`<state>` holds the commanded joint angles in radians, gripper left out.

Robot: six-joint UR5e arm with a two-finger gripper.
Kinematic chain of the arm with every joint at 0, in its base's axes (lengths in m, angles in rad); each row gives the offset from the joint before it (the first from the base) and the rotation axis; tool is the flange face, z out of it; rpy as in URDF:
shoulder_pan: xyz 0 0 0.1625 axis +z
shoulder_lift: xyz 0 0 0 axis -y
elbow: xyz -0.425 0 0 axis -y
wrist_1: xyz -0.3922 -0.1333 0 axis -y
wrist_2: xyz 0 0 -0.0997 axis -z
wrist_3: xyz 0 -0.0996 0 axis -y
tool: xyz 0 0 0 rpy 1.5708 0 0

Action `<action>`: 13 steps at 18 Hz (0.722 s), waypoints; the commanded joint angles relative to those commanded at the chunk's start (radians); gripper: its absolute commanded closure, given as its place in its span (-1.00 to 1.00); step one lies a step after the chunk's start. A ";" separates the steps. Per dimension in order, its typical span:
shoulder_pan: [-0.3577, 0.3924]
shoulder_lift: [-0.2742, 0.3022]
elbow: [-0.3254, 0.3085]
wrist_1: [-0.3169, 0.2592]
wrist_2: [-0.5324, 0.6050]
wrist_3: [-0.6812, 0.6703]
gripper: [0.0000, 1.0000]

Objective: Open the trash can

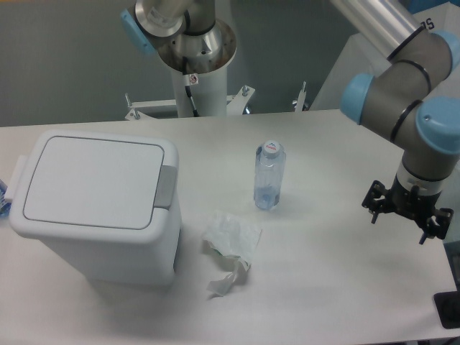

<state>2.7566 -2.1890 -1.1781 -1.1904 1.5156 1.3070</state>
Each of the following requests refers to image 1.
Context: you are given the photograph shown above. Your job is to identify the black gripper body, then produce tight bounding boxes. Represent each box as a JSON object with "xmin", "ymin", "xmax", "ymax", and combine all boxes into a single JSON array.
[{"xmin": 388, "ymin": 175, "xmax": 443, "ymax": 220}]

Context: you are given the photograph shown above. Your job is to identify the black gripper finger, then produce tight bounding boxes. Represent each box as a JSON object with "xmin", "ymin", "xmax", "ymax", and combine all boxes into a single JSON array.
[
  {"xmin": 419, "ymin": 208, "xmax": 454, "ymax": 244},
  {"xmin": 362, "ymin": 180, "xmax": 392, "ymax": 224}
]

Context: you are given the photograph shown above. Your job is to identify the white plastic trash can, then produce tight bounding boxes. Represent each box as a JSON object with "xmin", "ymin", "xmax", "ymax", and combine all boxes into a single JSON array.
[{"xmin": 5, "ymin": 129, "xmax": 181, "ymax": 285}]

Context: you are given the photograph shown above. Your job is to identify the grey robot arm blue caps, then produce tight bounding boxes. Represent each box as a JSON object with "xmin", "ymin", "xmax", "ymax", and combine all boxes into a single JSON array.
[{"xmin": 121, "ymin": 1, "xmax": 459, "ymax": 239}]

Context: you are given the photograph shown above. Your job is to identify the black device table corner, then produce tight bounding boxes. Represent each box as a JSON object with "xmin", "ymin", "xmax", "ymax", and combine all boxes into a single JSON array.
[{"xmin": 433, "ymin": 291, "xmax": 459, "ymax": 329}]

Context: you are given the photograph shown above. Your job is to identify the clear plastic water bottle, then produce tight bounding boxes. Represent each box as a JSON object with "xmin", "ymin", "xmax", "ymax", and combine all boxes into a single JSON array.
[{"xmin": 253, "ymin": 139, "xmax": 286, "ymax": 210}]

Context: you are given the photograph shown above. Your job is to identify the white superior umbrella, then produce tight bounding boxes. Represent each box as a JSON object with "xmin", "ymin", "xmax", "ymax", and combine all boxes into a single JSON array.
[{"xmin": 310, "ymin": 4, "xmax": 459, "ymax": 111}]

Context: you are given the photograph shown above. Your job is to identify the crumpled white plastic wrapper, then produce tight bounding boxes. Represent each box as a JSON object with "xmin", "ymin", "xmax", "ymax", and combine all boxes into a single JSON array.
[{"xmin": 203, "ymin": 211, "xmax": 262, "ymax": 297}]

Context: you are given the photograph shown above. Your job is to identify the blue white carton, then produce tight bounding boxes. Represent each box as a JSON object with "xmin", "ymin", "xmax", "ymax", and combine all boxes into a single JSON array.
[{"xmin": 0, "ymin": 180, "xmax": 11, "ymax": 218}]

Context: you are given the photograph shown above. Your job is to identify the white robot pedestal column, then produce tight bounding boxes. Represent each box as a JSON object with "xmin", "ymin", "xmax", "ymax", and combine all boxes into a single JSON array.
[{"xmin": 170, "ymin": 67, "xmax": 227, "ymax": 118}]

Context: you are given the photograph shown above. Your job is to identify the black pedestal cable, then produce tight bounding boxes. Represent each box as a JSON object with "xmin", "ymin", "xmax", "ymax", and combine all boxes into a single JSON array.
[{"xmin": 183, "ymin": 73, "xmax": 201, "ymax": 118}]

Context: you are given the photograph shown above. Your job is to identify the white metal base frame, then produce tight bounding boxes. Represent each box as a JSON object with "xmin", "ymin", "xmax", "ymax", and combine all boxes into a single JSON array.
[{"xmin": 124, "ymin": 80, "xmax": 311, "ymax": 121}]

